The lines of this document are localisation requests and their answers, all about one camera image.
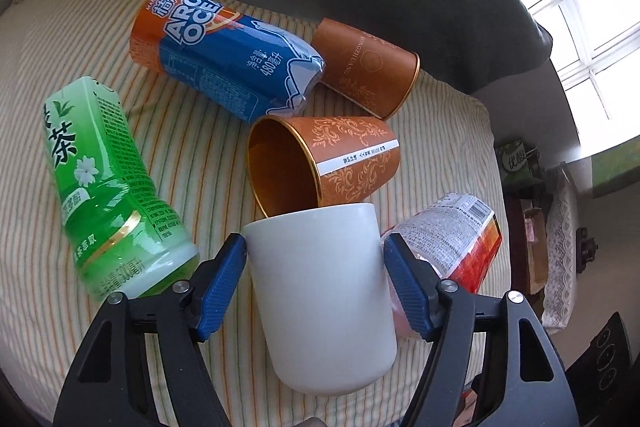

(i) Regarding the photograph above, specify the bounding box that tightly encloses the red label plastic bottle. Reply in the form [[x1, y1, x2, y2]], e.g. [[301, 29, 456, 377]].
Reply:
[[380, 192, 502, 341]]

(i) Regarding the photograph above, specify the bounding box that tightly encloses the blue and orange drink bottle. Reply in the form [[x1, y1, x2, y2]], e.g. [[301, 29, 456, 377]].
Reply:
[[129, 0, 326, 124]]

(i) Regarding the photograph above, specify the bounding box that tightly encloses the brown paper bag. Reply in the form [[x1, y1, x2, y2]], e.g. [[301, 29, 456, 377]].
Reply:
[[520, 199, 551, 295]]

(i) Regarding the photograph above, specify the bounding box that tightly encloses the window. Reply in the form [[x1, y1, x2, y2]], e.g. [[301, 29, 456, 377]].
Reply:
[[505, 0, 640, 128]]

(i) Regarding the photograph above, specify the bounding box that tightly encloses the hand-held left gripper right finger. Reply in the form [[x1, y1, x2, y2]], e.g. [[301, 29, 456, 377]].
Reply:
[[383, 233, 571, 427]]

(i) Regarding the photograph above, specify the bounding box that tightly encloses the green box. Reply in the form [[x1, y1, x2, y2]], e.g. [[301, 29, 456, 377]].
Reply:
[[495, 138, 543, 194]]

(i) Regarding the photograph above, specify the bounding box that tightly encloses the orange patterned paper cup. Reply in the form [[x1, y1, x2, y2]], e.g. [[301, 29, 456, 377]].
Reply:
[[247, 116, 401, 218], [311, 18, 420, 120]]

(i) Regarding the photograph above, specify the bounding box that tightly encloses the white cup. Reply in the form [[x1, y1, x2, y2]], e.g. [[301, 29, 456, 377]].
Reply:
[[242, 202, 399, 396]]

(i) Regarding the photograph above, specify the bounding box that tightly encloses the striped cushion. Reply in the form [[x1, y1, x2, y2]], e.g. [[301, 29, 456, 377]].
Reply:
[[0, 0, 506, 427]]

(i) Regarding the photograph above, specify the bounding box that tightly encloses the black patterned object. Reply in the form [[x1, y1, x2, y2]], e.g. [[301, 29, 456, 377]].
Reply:
[[565, 311, 637, 408]]

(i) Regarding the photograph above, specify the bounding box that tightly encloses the white lace cloth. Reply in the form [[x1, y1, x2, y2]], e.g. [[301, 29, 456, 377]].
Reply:
[[542, 169, 581, 334]]

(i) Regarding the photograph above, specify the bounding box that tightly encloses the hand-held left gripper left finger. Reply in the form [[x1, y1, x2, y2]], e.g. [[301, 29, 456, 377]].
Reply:
[[54, 233, 248, 427]]

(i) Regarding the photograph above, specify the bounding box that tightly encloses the green tea bottle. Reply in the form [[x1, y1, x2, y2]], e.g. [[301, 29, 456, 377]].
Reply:
[[41, 76, 201, 305]]

